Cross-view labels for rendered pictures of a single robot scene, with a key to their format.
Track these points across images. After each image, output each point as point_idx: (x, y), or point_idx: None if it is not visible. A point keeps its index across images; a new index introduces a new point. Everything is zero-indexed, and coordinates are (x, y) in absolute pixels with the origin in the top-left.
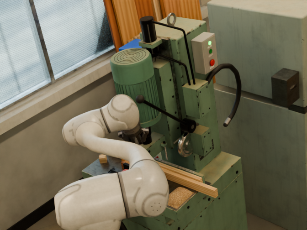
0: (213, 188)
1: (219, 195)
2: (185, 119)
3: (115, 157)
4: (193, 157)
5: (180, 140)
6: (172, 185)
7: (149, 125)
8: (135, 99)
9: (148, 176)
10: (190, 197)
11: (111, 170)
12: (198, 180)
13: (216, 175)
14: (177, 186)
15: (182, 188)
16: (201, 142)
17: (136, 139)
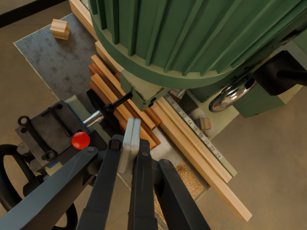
0: (245, 212)
1: None
2: (289, 59)
3: (86, 33)
4: (215, 91)
5: (234, 96)
6: (170, 151)
7: (200, 84)
8: None
9: None
10: (196, 201)
11: (50, 112)
12: (223, 180)
13: (227, 116)
14: (179, 159)
15: (188, 180)
16: (267, 109)
17: (128, 154)
